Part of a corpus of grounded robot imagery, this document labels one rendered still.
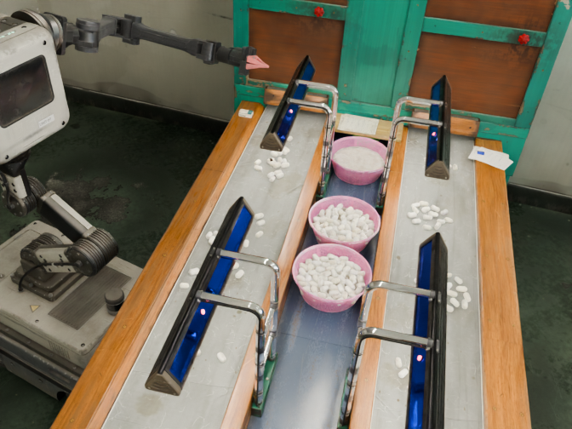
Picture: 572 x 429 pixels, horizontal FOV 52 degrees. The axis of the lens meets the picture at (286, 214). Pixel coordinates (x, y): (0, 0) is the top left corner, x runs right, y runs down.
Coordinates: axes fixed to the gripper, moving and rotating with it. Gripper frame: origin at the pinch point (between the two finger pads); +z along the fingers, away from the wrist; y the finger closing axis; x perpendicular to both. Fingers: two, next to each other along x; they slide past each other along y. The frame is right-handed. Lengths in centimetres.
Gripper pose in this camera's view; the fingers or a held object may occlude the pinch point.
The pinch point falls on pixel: (265, 66)
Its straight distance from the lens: 218.0
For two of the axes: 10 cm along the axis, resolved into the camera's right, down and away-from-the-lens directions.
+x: -4.1, 2.7, -8.7
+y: -1.9, 9.1, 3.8
